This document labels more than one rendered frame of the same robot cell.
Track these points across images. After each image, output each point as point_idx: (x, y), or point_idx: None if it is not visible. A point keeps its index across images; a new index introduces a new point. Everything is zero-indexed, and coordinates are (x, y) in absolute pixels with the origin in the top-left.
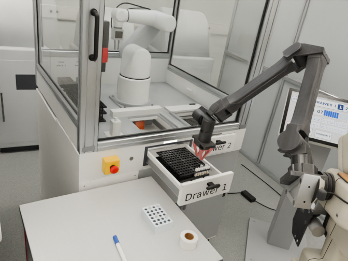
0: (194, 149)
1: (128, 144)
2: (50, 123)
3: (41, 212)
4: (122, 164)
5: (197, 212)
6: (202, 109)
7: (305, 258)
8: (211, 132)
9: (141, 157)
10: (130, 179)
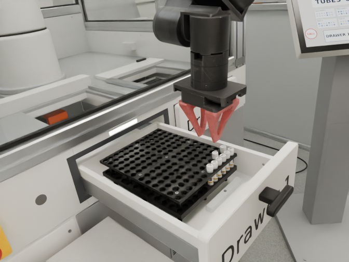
0: (191, 119)
1: (13, 168)
2: None
3: None
4: (21, 223)
5: None
6: (175, 3)
7: None
8: (227, 52)
9: (67, 187)
10: (62, 245)
